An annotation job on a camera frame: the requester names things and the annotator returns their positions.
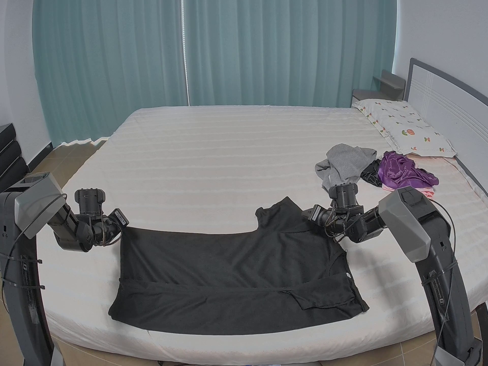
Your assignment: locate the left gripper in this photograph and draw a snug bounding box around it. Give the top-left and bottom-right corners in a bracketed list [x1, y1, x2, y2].
[111, 209, 128, 231]

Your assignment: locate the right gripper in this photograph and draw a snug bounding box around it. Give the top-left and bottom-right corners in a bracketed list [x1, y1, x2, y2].
[301, 204, 325, 226]

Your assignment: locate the black T-shirt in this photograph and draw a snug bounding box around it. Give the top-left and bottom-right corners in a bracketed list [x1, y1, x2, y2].
[108, 196, 370, 335]

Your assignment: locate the bed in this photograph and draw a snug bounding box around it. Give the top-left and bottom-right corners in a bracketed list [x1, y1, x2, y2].
[38, 57, 488, 363]

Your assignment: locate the grey garment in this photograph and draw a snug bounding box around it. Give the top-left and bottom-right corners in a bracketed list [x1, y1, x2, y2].
[314, 143, 378, 195]

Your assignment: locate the black shiny garment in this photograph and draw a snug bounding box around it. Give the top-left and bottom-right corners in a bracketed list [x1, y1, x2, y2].
[360, 160, 383, 188]

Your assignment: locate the purple garment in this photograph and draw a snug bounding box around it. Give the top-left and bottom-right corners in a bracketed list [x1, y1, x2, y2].
[378, 151, 440, 190]

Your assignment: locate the pink garment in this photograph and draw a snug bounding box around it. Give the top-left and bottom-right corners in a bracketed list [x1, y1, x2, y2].
[381, 183, 435, 199]

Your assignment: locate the black chest of drawers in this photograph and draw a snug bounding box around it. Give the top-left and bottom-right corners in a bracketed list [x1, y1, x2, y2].
[0, 122, 28, 190]

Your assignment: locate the white printed pillow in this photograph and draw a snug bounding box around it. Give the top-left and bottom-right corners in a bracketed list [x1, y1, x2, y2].
[352, 98, 458, 157]

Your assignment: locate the grey bedside table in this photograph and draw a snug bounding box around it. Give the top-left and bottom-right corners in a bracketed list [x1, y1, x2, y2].
[352, 70, 405, 102]

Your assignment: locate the blue-green curtain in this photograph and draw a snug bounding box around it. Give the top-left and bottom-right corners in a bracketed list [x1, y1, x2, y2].
[183, 0, 399, 108]
[32, 0, 189, 146]

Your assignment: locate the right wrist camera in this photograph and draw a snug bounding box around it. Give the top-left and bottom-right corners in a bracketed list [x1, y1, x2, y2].
[329, 183, 360, 209]

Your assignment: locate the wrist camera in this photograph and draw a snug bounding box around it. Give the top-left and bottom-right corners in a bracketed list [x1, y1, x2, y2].
[329, 183, 360, 209]
[74, 188, 105, 216]

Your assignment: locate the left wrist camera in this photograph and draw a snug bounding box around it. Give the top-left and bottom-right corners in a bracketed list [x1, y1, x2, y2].
[74, 188, 105, 216]

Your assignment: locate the black cable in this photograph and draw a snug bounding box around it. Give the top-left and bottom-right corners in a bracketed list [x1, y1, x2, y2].
[431, 199, 458, 357]
[0, 193, 67, 312]

